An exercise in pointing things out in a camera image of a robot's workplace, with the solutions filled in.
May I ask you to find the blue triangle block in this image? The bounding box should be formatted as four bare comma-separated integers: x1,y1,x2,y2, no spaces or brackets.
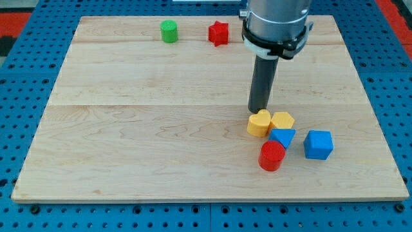
268,128,296,150

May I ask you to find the yellow heart block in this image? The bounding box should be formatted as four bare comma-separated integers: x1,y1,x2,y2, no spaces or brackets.
247,109,271,137

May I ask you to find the yellow hexagon block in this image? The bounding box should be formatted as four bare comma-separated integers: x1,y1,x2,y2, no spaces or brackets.
269,111,295,129

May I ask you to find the blue cube block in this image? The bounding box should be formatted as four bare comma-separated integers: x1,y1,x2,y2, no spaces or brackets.
303,130,334,160

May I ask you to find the red cylinder block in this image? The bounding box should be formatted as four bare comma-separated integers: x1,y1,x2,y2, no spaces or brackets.
258,140,286,171

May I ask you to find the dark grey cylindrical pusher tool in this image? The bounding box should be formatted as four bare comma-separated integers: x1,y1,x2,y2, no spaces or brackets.
248,56,278,113

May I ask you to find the light wooden board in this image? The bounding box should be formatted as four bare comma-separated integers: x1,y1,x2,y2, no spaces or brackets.
12,15,409,204

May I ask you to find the green cylinder block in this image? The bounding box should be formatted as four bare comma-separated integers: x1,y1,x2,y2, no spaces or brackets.
160,19,178,43

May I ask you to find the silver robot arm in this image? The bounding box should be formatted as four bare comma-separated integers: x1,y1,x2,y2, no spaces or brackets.
239,0,314,60

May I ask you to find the red star block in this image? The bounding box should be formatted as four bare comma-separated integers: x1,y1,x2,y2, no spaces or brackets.
208,21,229,46

